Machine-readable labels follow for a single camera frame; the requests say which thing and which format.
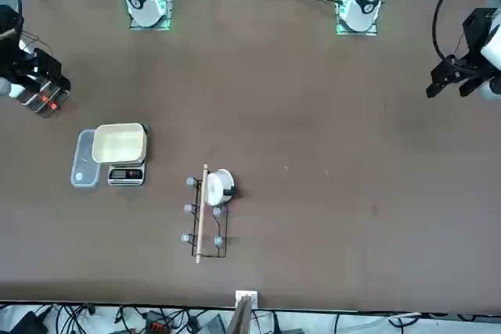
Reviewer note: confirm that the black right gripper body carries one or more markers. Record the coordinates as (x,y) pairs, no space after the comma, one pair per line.
(47,65)

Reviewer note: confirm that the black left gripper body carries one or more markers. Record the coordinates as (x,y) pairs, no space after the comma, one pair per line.
(477,33)

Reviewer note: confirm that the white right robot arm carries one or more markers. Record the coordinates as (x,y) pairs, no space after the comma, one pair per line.
(145,9)

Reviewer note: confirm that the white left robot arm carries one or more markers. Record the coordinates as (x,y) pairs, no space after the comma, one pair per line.
(364,1)

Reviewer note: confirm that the black digital kitchen scale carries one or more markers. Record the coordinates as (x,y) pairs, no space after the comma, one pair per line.
(125,174)

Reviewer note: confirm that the clear plastic lid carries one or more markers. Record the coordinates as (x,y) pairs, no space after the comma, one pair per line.
(84,154)

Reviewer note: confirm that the cream rectangular container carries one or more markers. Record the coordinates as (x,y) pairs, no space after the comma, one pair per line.
(117,142)

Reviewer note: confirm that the white smiley mug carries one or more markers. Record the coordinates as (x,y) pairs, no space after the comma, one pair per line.
(215,189)

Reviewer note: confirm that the white socket plate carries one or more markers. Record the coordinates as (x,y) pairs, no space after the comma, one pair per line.
(250,295)

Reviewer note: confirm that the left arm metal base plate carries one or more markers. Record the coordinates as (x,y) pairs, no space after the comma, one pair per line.
(352,32)

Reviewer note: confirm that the aluminium profile post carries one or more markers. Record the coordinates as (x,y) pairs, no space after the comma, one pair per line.
(240,316)

